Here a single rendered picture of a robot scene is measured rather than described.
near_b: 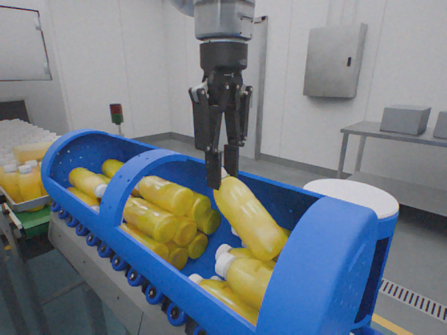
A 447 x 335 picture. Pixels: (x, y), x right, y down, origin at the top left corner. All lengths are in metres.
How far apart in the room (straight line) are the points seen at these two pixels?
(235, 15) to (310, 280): 0.34
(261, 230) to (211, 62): 0.27
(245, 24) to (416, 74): 3.30
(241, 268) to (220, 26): 0.35
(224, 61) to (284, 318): 0.34
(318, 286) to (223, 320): 0.14
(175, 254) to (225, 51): 0.44
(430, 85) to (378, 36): 0.78
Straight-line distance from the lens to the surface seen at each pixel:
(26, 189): 1.23
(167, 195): 0.58
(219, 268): 0.46
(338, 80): 3.63
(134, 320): 0.73
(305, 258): 0.33
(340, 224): 0.36
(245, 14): 0.42
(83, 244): 0.91
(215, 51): 0.41
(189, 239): 0.64
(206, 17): 0.41
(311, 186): 0.97
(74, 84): 5.42
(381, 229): 0.88
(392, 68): 3.70
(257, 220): 0.44
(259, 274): 0.42
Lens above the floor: 1.40
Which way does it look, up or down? 20 degrees down
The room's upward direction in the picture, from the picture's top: straight up
